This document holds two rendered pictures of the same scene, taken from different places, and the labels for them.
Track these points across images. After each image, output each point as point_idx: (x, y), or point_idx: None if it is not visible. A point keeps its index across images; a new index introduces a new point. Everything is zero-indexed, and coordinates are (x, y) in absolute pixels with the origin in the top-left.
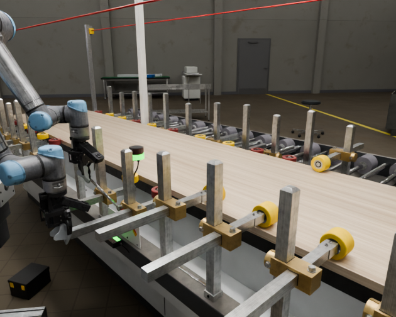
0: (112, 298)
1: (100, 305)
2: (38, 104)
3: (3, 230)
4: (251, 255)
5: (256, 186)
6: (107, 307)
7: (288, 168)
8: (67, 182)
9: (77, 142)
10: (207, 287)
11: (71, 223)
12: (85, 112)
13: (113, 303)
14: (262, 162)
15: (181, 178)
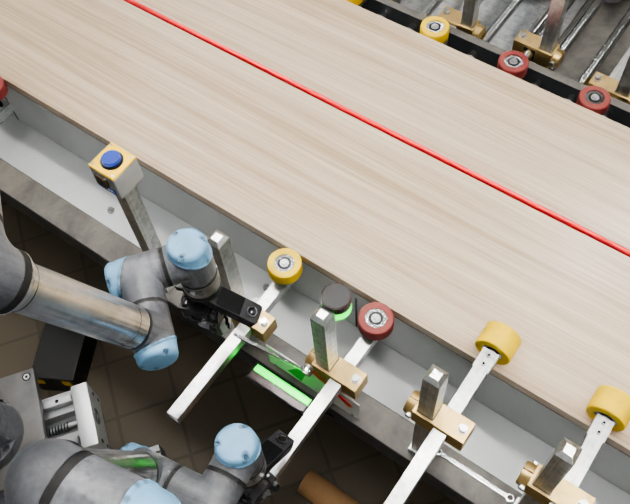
0: (235, 355)
1: (221, 375)
2: (146, 332)
3: None
4: (569, 428)
5: (557, 263)
6: (237, 378)
7: (602, 158)
8: (59, 167)
9: None
10: None
11: (279, 487)
12: (211, 259)
13: (242, 366)
14: (541, 136)
15: (396, 254)
